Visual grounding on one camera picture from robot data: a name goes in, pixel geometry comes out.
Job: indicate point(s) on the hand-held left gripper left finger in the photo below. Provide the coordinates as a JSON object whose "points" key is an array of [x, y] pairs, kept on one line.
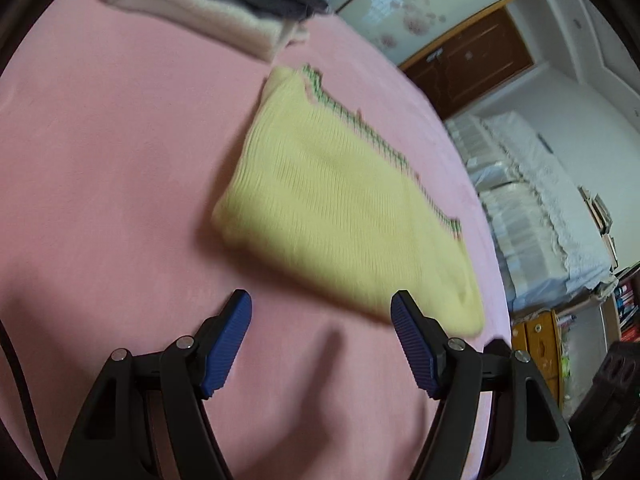
{"points": [[225, 345]]}

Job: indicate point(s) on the yellow knitted cardigan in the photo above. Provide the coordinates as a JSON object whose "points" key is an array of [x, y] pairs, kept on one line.
{"points": [[330, 200]]}

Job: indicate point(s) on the lace covered furniture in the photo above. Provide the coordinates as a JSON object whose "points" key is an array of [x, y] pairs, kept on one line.
{"points": [[530, 200]]}

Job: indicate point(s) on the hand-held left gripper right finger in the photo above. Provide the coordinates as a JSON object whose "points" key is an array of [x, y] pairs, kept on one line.
{"points": [[415, 345]]}

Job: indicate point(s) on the folded white sweater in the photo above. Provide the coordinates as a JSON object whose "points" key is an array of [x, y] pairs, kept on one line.
{"points": [[210, 7]]}

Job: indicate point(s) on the floral sliding door wardrobe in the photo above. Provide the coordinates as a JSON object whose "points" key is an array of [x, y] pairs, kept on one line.
{"points": [[425, 5]]}

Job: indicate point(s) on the brown wooden door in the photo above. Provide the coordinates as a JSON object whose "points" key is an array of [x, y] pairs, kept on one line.
{"points": [[475, 60]]}

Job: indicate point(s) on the yellow wooden drawer cabinet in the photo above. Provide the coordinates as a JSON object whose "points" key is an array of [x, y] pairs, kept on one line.
{"points": [[540, 355]]}

